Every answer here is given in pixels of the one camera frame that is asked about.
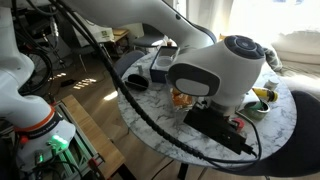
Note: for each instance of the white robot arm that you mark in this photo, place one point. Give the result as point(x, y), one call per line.
point(226, 66)

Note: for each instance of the black zippered glasses case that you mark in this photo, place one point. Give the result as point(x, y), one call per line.
point(137, 82)

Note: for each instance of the navy cardboard box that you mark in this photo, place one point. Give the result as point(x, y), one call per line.
point(156, 76)

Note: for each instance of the white plastic bowl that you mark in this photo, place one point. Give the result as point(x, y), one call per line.
point(164, 62)

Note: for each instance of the small white vial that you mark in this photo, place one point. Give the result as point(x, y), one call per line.
point(139, 70)

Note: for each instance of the snack bag pile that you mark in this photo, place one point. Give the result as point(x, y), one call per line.
point(180, 115)

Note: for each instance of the grey upholstered chair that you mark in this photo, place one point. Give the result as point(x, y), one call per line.
point(128, 61)

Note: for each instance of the wooden workbench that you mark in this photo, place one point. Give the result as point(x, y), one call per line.
point(95, 136)

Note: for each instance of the white box with green logo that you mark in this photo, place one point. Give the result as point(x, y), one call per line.
point(98, 33)

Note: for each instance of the small red object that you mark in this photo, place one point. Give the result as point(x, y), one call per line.
point(238, 124)

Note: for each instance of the dark round bowl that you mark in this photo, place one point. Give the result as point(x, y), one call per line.
point(256, 114)

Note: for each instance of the yellow banana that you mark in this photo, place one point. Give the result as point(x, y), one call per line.
point(263, 94)

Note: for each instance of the grey striped cloth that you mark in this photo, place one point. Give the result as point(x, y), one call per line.
point(273, 59)

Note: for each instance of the white sofa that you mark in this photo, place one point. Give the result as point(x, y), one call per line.
point(296, 46)

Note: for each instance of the round marble table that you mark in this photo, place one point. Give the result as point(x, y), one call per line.
point(300, 140)

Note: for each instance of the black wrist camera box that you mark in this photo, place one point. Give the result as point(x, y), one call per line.
point(216, 130)

